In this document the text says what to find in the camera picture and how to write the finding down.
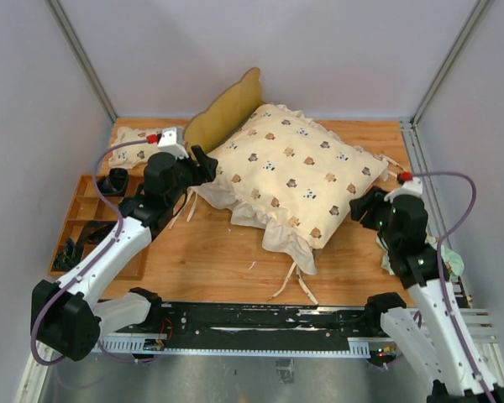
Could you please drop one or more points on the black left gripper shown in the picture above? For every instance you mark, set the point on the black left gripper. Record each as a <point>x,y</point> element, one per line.
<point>203,172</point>

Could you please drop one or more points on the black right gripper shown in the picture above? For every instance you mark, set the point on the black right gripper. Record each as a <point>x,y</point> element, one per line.
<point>365,205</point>

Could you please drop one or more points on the wooden pet bed frame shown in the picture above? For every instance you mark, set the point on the wooden pet bed frame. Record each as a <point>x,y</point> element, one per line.
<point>227,113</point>

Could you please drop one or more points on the cream animal print mattress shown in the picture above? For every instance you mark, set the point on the cream animal print mattress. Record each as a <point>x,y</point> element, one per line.
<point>347,172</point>

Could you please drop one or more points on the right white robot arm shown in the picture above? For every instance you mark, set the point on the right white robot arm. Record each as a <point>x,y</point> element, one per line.
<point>442,353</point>

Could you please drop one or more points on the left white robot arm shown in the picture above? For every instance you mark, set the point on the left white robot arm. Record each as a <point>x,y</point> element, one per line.
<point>68,315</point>

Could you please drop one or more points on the black rolled sock top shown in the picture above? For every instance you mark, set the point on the black rolled sock top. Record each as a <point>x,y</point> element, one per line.
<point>115,183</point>

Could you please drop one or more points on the mint green cloth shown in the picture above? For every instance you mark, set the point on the mint green cloth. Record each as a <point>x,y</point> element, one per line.
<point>452,261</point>

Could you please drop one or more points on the wooden compartment tray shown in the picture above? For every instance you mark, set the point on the wooden compartment tray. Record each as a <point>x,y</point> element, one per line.
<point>86,206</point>

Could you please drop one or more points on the dark folded sock middle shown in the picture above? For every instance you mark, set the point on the dark folded sock middle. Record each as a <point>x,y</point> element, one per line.
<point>94,232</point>

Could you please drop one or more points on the dark patterned sock bottom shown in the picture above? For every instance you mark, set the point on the dark patterned sock bottom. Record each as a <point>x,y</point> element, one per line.
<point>69,256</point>

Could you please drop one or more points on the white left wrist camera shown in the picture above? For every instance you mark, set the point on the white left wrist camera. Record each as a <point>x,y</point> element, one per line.
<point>171,141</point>

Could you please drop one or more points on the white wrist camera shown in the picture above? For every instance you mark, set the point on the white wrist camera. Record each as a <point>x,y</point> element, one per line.
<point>171,141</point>
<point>408,185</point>

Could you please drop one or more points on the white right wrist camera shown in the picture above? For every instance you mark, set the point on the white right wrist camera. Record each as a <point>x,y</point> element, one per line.
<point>408,185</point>

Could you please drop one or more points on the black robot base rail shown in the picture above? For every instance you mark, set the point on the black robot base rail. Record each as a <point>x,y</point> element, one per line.
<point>254,325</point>

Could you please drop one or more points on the white slotted cable duct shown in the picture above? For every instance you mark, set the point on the white slotted cable duct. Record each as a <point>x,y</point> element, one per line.
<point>147,345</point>

